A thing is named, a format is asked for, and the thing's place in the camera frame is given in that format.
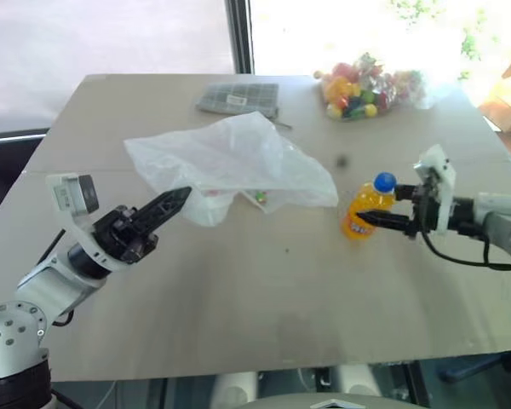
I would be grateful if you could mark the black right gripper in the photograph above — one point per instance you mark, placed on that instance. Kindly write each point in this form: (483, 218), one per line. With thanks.
(426, 211)

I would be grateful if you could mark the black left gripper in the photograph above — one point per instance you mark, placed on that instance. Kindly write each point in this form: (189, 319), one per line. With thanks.
(123, 236)

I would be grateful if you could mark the orange drink bottle blue cap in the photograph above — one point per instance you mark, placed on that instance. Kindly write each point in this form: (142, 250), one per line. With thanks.
(368, 198)

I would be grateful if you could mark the white translucent plastic bag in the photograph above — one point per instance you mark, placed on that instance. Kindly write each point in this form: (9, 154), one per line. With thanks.
(238, 153)

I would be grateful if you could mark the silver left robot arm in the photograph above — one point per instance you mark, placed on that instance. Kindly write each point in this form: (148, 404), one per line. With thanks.
(47, 286)

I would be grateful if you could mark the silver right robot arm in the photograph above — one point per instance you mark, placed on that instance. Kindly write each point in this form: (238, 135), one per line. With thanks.
(502, 230)

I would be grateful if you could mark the clear bag of colourful toys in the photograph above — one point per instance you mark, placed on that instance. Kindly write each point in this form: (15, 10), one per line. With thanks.
(357, 91)

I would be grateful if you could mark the small colourful candy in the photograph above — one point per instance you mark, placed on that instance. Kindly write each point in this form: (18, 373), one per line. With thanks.
(260, 196)

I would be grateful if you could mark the grey checked fabric pouch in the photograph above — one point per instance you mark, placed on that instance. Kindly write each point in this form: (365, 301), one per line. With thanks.
(238, 98)

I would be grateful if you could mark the blue object under table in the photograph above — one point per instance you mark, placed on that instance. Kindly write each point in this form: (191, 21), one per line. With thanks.
(468, 369)

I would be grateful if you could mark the white rounded robot leg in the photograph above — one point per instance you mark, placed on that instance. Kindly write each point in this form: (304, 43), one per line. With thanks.
(357, 381)
(234, 389)

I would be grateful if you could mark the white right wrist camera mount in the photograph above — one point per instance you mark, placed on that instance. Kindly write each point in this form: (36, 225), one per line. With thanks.
(445, 174)

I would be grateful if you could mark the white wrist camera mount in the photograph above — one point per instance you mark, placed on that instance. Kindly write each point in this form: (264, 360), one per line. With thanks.
(445, 174)
(68, 200)

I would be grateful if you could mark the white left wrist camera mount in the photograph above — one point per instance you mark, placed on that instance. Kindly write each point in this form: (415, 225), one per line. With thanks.
(68, 200)

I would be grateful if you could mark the dark window frame post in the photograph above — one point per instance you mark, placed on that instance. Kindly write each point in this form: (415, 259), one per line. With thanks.
(239, 36)

